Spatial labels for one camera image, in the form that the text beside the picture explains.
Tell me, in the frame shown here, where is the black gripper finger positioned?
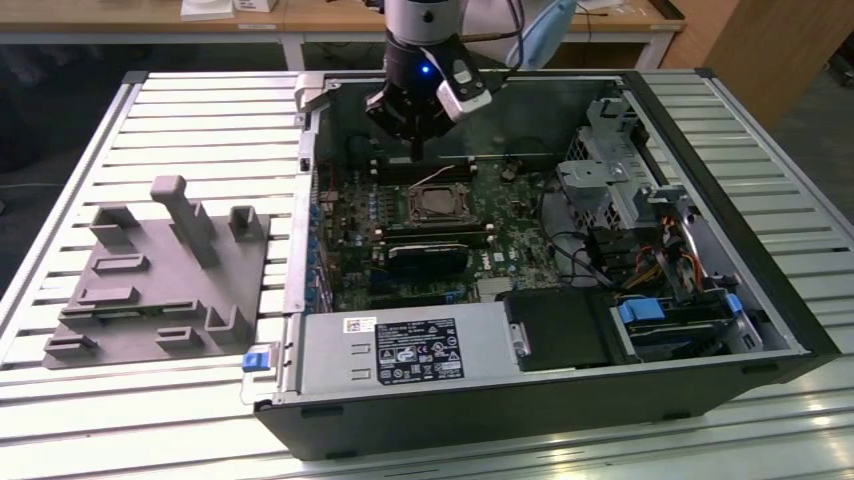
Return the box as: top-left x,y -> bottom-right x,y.
416,98 -> 456,162
364,85 -> 420,161

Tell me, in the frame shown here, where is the silver CPU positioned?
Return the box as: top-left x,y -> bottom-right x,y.
420,191 -> 464,215

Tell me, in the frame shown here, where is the metal socket cover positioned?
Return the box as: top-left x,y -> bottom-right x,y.
407,183 -> 479,224

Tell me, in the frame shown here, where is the CPU socket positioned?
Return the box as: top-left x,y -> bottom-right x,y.
405,182 -> 480,225

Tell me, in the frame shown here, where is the black RAM slot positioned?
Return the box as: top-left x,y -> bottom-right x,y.
377,173 -> 475,183
376,167 -> 473,176
375,161 -> 471,170
373,155 -> 469,164

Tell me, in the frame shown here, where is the silver metal drive cage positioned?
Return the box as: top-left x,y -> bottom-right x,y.
554,96 -> 702,239

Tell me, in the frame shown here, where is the black graphics card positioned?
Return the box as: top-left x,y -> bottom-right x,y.
384,241 -> 473,277

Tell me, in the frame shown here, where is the green motherboard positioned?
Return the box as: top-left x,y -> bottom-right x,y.
307,158 -> 606,312

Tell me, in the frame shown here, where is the white cardboard box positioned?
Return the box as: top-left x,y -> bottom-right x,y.
179,0 -> 237,22

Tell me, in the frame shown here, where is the silver chipset heatsink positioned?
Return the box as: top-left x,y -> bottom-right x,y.
477,278 -> 512,302

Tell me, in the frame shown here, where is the wooden desk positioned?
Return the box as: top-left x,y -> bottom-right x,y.
0,0 -> 688,71

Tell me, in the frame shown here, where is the black plastic shroud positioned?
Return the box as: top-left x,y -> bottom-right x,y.
499,288 -> 643,372

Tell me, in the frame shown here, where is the grey parts rack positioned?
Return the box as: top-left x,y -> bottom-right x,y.
40,174 -> 276,371

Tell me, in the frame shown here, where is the blue disk carrier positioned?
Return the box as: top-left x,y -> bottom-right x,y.
616,296 -> 668,332

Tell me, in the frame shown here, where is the silver power supply unit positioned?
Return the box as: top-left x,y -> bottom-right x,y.
292,301 -> 520,397

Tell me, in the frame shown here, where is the wooden cabinet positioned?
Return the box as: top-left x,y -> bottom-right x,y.
699,0 -> 854,130

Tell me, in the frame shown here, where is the green RAM stick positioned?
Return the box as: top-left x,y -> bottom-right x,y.
92,305 -> 201,319

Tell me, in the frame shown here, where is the black PC case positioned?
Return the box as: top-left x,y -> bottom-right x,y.
251,67 -> 843,461

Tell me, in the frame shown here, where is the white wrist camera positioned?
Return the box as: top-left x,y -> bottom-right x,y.
436,58 -> 495,123

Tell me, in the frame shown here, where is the black cable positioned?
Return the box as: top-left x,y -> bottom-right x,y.
546,228 -> 626,292

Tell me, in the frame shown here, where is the yellow wire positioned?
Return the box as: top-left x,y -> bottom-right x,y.
624,257 -> 668,294

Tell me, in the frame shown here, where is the orange wire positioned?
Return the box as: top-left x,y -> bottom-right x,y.
670,247 -> 708,281

